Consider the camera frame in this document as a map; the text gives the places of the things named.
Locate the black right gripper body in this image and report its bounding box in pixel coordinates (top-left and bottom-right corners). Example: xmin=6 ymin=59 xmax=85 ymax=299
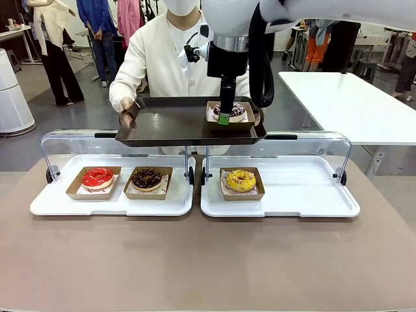
xmin=207 ymin=42 xmax=250 ymax=79

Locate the dark brown serving tray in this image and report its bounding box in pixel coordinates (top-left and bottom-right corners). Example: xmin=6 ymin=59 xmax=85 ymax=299
xmin=115 ymin=96 xmax=268 ymax=148

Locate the chocolate sprinkled donut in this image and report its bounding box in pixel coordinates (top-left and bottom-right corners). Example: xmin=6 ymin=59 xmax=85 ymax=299
xmin=131 ymin=168 xmax=163 ymax=192
xmin=123 ymin=166 xmax=174 ymax=201

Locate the person's right forearm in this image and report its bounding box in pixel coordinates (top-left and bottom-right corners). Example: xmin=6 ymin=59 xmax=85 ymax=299
xmin=109 ymin=66 xmax=146 ymax=102

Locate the person in cream cardigan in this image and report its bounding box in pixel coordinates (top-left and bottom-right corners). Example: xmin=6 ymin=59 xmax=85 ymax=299
xmin=109 ymin=0 xmax=271 ymax=155

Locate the yellow sprinkled donut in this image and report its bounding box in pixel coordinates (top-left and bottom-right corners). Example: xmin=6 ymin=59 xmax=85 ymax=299
xmin=226 ymin=170 xmax=256 ymax=192

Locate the person in orange shorts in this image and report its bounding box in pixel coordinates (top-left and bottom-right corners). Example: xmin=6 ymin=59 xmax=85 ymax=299
xmin=304 ymin=18 xmax=336 ymax=72

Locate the yellow glazed donut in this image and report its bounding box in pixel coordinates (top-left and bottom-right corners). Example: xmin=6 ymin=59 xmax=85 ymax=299
xmin=219 ymin=167 xmax=266 ymax=202

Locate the person in black clothes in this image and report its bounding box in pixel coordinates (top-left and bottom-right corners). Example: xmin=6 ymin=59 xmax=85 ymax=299
xmin=321 ymin=21 xmax=362 ymax=74

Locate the person in blue top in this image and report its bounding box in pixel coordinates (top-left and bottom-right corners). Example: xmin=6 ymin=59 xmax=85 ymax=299
xmin=76 ymin=0 xmax=118 ymax=88

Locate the red glazed donut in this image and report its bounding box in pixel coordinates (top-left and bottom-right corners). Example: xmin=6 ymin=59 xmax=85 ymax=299
xmin=66 ymin=166 xmax=122 ymax=201
xmin=81 ymin=167 xmax=114 ymax=191

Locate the person's right hand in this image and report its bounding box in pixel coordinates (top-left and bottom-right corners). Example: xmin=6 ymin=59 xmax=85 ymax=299
xmin=118 ymin=97 xmax=139 ymax=129

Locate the clear display lid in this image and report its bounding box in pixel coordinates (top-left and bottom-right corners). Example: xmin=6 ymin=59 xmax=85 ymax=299
xmin=40 ymin=129 xmax=195 ymax=187
xmin=201 ymin=131 xmax=353 ymax=187

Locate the mannequin in pink garment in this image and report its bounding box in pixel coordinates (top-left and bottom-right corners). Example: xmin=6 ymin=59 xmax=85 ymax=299
xmin=117 ymin=0 xmax=144 ymax=50

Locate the white side table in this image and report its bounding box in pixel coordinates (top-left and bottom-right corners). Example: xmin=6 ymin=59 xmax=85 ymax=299
xmin=278 ymin=71 xmax=416 ymax=176

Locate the white display tray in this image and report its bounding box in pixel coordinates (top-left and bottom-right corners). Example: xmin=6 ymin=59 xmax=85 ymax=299
xmin=200 ymin=155 xmax=361 ymax=218
xmin=29 ymin=154 xmax=196 ymax=217

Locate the mannequin in cream jacket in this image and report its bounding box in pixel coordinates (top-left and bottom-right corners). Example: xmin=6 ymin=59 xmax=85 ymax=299
xmin=25 ymin=0 xmax=85 ymax=107

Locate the white desk with metal legs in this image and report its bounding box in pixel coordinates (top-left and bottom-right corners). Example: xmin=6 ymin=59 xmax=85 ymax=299
xmin=0 ymin=24 xmax=34 ymax=64

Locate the white air purifier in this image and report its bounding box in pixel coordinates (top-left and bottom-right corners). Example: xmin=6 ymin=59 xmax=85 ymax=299
xmin=0 ymin=48 xmax=36 ymax=134

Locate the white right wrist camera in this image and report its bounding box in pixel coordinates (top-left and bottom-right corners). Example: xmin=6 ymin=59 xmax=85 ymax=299
xmin=183 ymin=24 xmax=211 ymax=64

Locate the black cable sleeve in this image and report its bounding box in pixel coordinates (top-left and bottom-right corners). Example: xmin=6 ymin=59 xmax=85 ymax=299
xmin=248 ymin=2 xmax=276 ymax=109

